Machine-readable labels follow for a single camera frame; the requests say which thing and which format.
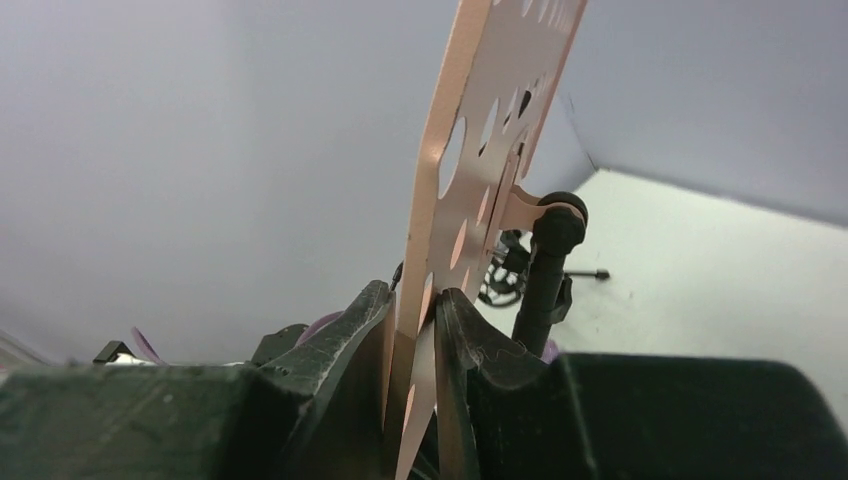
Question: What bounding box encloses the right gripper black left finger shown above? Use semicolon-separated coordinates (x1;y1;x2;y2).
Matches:
1;280;394;479

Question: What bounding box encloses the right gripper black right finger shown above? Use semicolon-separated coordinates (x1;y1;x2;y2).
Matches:
434;289;847;479

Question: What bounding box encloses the pink perforated music stand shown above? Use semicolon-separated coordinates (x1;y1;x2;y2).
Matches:
382;1;585;479

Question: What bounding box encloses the purple glitter microphone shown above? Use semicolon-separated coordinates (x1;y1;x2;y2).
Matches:
541;339;560;364

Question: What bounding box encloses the black microphone shock mount tripod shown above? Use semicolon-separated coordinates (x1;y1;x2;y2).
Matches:
478;230;611;316

